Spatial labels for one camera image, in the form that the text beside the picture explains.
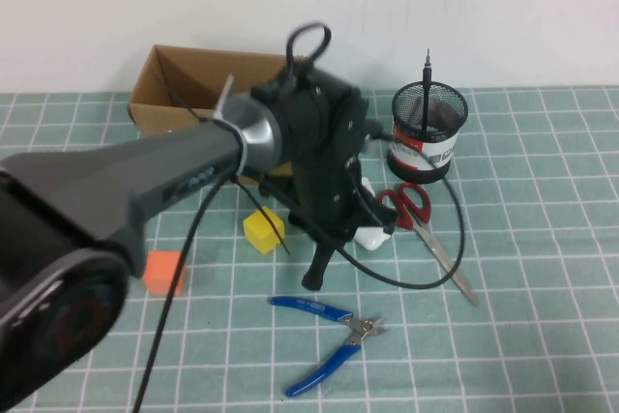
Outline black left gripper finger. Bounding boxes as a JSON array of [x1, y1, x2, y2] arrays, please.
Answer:
[[333, 227, 360, 251], [309, 231, 336, 253]]

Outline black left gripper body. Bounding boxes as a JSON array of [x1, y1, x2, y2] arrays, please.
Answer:
[[259, 87, 398, 241]]

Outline thick black screwdriver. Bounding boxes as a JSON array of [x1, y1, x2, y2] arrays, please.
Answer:
[[301, 237, 336, 292]]

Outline blue-handled cutting pliers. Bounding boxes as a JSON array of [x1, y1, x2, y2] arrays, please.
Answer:
[[269, 295, 391, 398]]

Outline red-handled scissors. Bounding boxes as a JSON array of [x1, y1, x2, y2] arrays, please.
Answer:
[[377, 182, 480, 308]]

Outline thin black precision screwdriver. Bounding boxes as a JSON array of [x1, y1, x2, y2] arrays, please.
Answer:
[[419, 48, 434, 132]]

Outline white earbuds case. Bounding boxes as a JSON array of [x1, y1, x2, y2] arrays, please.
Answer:
[[354, 225, 393, 251]]

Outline black zip tie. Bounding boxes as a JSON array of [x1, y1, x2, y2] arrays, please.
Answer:
[[154, 73, 217, 124], [236, 180, 291, 257]]

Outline yellow cube block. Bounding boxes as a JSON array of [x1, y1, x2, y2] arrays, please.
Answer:
[[242, 206, 286, 255]]

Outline black mesh pen holder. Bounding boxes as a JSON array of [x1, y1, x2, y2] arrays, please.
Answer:
[[386, 82, 471, 186]]

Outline white zip tie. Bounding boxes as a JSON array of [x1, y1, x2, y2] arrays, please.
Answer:
[[212, 74, 252, 177]]

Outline orange cube block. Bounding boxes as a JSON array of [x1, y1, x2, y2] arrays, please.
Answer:
[[142, 251, 188, 297]]

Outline brown cardboard box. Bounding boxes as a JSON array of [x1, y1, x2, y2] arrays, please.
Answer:
[[128, 44, 310, 178]]

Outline green checked tablecloth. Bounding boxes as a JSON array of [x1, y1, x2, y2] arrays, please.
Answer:
[[0, 87, 619, 413]]

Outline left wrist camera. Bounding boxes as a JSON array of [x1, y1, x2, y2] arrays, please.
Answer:
[[360, 115, 386, 156]]

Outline short black loop cable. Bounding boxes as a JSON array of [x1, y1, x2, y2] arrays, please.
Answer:
[[284, 21, 333, 90]]

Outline left camera black cable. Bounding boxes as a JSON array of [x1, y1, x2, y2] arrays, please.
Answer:
[[131, 127, 467, 413]]

